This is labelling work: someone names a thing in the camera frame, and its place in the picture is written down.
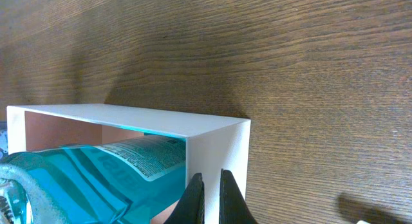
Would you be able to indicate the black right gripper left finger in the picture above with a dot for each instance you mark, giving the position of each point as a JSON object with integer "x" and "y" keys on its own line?
{"x": 191, "y": 207}

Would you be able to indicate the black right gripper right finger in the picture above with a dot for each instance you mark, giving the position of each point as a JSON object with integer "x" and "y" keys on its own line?
{"x": 233, "y": 208}

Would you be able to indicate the pink cardboard box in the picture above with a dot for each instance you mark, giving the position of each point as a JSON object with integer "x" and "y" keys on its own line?
{"x": 213, "y": 142}

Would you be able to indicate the teal mouthwash bottle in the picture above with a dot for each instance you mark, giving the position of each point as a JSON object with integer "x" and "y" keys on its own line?
{"x": 129, "y": 181}

